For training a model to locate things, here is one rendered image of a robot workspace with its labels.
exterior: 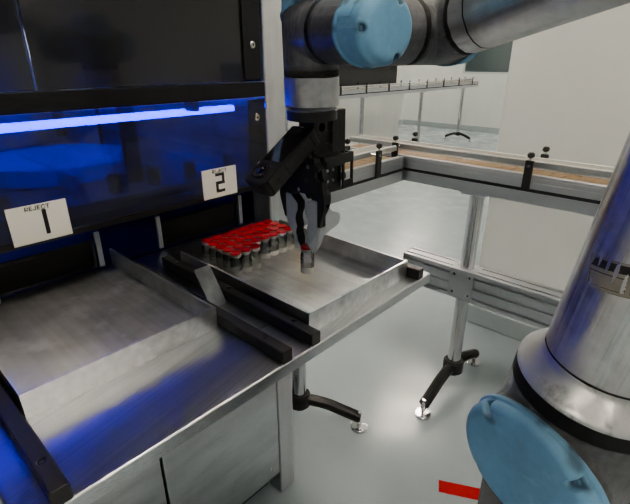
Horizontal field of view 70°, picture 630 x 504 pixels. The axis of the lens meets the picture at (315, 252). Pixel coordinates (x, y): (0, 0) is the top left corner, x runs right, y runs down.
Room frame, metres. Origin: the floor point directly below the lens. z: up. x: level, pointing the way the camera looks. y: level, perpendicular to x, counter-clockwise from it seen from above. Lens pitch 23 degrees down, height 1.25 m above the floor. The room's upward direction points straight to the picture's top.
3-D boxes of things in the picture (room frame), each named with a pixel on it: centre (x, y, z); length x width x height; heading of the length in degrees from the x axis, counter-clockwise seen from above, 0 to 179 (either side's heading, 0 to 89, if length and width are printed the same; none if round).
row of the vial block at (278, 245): (0.84, 0.11, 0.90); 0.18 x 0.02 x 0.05; 137
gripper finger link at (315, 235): (0.66, -0.02, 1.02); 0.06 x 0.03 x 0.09; 135
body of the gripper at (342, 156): (0.67, 0.00, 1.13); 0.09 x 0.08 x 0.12; 135
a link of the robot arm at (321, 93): (0.66, 0.01, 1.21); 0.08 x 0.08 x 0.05
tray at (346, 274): (0.78, 0.04, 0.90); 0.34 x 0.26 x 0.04; 47
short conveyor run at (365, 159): (1.43, -0.04, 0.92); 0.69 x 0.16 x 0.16; 137
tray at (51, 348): (0.60, 0.36, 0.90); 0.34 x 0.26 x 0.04; 47
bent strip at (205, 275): (0.63, 0.13, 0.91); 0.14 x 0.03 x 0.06; 48
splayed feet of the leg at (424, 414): (1.52, -0.56, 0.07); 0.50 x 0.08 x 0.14; 137
